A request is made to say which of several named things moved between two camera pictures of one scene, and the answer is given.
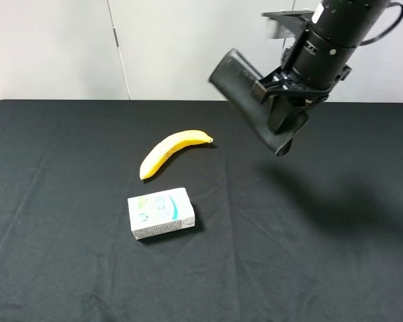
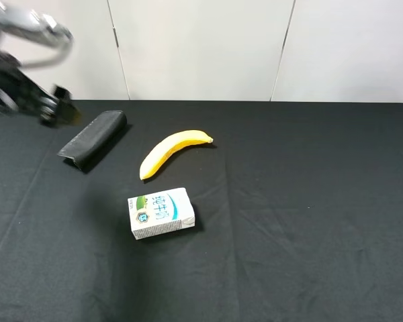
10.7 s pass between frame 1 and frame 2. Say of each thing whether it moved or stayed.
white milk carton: stayed
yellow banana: stayed
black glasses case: moved
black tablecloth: stayed
